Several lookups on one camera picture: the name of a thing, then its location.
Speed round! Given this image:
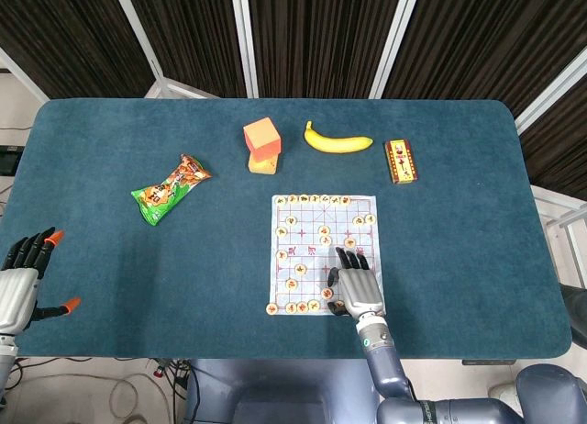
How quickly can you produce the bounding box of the black partition panel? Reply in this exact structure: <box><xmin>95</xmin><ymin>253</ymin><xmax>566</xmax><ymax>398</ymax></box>
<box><xmin>382</xmin><ymin>0</ymin><xmax>587</xmax><ymax>117</ymax></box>
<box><xmin>124</xmin><ymin>0</ymin><xmax>249</xmax><ymax>98</ymax></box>
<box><xmin>247</xmin><ymin>0</ymin><xmax>404</xmax><ymax>99</ymax></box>
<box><xmin>520</xmin><ymin>73</ymin><xmax>587</xmax><ymax>198</ymax></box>
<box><xmin>0</xmin><ymin>0</ymin><xmax>155</xmax><ymax>99</ymax></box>

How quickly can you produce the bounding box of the black floor device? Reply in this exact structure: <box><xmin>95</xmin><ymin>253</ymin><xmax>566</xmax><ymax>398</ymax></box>
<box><xmin>0</xmin><ymin>144</ymin><xmax>23</xmax><ymax>176</ymax></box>

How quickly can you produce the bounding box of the white frame pole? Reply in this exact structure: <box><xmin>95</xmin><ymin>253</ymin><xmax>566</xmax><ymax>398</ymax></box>
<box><xmin>0</xmin><ymin>47</ymin><xmax>50</xmax><ymax>103</ymax></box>
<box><xmin>513</xmin><ymin>47</ymin><xmax>587</xmax><ymax>134</ymax></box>
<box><xmin>230</xmin><ymin>0</ymin><xmax>259</xmax><ymax>98</ymax></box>
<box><xmin>111</xmin><ymin>0</ymin><xmax>171</xmax><ymax>88</ymax></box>
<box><xmin>369</xmin><ymin>0</ymin><xmax>423</xmax><ymax>99</ymax></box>

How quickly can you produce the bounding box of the yellow banana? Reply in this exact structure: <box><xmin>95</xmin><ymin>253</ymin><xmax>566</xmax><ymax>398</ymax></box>
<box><xmin>304</xmin><ymin>120</ymin><xmax>374</xmax><ymax>154</ymax></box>

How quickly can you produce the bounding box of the green orange snack bag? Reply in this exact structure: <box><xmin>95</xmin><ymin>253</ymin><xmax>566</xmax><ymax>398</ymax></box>
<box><xmin>130</xmin><ymin>153</ymin><xmax>213</xmax><ymax>227</ymax></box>

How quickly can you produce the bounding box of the white metal rack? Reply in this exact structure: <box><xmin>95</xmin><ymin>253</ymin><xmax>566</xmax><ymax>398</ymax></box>
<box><xmin>531</xmin><ymin>184</ymin><xmax>587</xmax><ymax>278</ymax></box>

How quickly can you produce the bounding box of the white shoe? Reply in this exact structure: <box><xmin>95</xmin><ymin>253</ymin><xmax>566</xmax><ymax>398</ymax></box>
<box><xmin>487</xmin><ymin>381</ymin><xmax>518</xmax><ymax>399</ymax></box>

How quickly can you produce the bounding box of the blue felt table cover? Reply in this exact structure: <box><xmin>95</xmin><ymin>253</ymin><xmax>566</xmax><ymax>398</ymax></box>
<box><xmin>0</xmin><ymin>97</ymin><xmax>573</xmax><ymax>362</ymax></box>

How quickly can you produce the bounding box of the white paper chess board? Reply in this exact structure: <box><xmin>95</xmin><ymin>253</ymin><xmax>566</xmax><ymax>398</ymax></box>
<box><xmin>267</xmin><ymin>194</ymin><xmax>387</xmax><ymax>316</ymax></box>

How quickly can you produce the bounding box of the white frame foot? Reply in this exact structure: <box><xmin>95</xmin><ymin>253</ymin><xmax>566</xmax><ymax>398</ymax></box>
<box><xmin>144</xmin><ymin>77</ymin><xmax>221</xmax><ymax>99</ymax></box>

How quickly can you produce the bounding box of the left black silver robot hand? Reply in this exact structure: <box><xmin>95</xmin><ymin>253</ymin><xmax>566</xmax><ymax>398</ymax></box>
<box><xmin>0</xmin><ymin>226</ymin><xmax>82</xmax><ymax>337</ymax></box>

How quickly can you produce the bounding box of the white floor cable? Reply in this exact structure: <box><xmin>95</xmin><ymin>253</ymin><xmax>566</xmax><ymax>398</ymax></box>
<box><xmin>0</xmin><ymin>371</ymin><xmax>178</xmax><ymax>424</ymax></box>

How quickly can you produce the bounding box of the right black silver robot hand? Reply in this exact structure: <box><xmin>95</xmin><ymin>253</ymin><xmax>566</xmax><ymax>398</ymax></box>
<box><xmin>327</xmin><ymin>247</ymin><xmax>386</xmax><ymax>320</ymax></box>

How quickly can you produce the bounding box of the red yellow card box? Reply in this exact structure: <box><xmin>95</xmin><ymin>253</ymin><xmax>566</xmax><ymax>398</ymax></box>
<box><xmin>383</xmin><ymin>139</ymin><xmax>420</xmax><ymax>184</ymax></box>

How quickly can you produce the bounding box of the yellow sponge block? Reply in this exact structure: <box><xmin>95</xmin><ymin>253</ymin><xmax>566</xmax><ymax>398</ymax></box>
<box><xmin>247</xmin><ymin>151</ymin><xmax>280</xmax><ymax>174</ymax></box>

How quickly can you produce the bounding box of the blue grey robot torso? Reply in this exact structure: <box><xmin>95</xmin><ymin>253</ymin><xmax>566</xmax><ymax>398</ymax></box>
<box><xmin>183</xmin><ymin>358</ymin><xmax>384</xmax><ymax>424</ymax></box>

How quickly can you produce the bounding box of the black cable bundle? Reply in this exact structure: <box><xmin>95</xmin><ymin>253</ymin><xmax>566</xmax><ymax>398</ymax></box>
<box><xmin>153</xmin><ymin>358</ymin><xmax>198</xmax><ymax>424</ymax></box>

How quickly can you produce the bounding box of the orange foam cube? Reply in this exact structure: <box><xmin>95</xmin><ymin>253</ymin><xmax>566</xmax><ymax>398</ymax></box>
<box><xmin>242</xmin><ymin>117</ymin><xmax>282</xmax><ymax>162</ymax></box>

